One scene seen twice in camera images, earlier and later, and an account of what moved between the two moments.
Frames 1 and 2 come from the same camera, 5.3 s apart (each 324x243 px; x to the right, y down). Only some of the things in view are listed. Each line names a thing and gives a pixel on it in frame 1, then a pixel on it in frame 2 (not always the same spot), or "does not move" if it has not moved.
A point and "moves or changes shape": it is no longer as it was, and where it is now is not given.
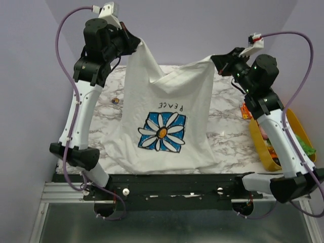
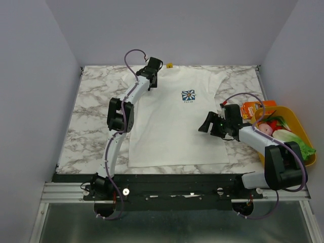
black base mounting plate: x=178 y=192 does not move
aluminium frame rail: x=57 y=192 does not move
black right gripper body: x=225 y=64 -> x=215 y=124
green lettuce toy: x=308 y=151 does not move
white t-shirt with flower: x=167 y=124 moves or changes shape
